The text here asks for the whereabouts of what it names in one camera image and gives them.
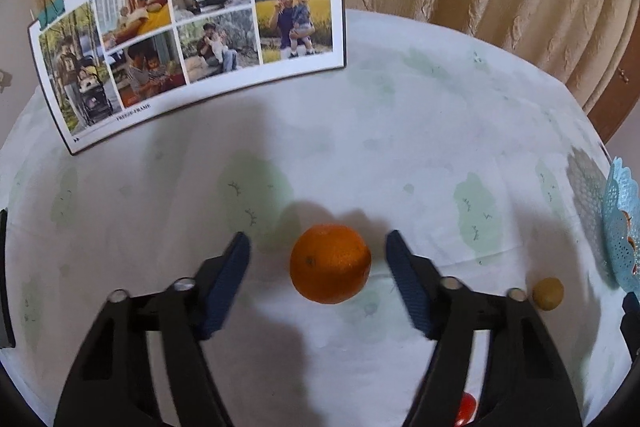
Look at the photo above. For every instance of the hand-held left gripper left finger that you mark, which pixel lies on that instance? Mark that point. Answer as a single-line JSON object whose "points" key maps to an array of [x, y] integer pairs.
{"points": [[225, 287]]}

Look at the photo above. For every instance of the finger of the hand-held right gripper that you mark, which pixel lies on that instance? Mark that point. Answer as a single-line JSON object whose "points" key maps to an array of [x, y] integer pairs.
{"points": [[631, 324]]}

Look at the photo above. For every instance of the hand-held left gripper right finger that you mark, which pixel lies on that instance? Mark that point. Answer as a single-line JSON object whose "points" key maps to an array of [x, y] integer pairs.
{"points": [[407, 282]]}

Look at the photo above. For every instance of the large round orange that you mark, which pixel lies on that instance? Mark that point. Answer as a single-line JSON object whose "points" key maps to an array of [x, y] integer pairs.
{"points": [[330, 264]]}

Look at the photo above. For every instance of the light blue plastic lattice basket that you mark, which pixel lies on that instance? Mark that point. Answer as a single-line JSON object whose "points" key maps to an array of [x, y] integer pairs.
{"points": [[617, 207]]}

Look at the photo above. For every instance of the yellow-brown round fruit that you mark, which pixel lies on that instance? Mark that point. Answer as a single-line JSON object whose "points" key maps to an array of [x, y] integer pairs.
{"points": [[547, 293]]}

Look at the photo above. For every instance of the white printed tablecloth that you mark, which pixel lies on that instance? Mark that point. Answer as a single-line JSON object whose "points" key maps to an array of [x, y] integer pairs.
{"points": [[350, 157]]}

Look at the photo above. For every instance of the small red tomato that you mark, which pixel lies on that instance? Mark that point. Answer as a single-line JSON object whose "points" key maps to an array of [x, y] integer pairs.
{"points": [[465, 409]]}

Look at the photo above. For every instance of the brown wooden cabinet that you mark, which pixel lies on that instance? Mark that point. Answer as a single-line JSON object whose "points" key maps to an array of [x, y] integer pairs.
{"points": [[620, 97]]}

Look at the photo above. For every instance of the photo collage board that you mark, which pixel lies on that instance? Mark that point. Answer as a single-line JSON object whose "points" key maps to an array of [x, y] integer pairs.
{"points": [[200, 37]]}

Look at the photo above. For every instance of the teal binder clip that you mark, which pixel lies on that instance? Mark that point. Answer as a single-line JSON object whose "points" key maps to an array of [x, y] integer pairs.
{"points": [[46, 14], [60, 4]]}

